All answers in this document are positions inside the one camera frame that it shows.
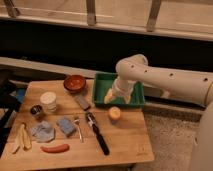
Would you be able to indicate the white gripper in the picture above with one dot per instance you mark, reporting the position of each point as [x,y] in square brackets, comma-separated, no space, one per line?
[120,88]

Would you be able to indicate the small dark metal cup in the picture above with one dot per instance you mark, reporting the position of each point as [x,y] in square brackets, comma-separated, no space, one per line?
[36,111]

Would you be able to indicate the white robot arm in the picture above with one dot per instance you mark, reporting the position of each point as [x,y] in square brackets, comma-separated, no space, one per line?
[189,85]

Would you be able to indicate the green plastic tray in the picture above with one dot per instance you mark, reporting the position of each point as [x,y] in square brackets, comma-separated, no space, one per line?
[104,81]

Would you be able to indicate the white stacked cups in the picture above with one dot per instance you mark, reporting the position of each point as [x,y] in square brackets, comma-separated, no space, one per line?
[48,99]

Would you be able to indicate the yellow round fruit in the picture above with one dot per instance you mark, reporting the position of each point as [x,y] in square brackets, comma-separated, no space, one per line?
[114,113]

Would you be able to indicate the grey rectangular block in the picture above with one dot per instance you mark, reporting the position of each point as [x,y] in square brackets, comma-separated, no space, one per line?
[82,102]

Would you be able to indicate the red bowl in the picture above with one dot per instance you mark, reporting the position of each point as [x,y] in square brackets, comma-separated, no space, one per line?
[74,83]

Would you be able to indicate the silver fork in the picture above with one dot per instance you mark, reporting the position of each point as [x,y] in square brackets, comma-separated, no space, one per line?
[77,122]

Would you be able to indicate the wooden cutting board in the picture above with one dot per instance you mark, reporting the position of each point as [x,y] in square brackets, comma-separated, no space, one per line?
[127,140]

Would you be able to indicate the red sausage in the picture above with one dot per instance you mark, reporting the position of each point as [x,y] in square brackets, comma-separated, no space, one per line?
[55,149]

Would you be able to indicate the light blue cloth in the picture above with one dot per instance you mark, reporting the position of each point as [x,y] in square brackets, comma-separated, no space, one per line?
[43,132]

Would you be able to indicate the banana peel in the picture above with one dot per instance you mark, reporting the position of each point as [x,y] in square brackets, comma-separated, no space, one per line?
[22,139]

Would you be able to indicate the black chair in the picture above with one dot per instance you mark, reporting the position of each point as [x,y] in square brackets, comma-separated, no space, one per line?
[8,102]

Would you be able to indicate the black handled knife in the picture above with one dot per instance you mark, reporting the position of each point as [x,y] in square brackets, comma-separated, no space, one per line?
[93,124]

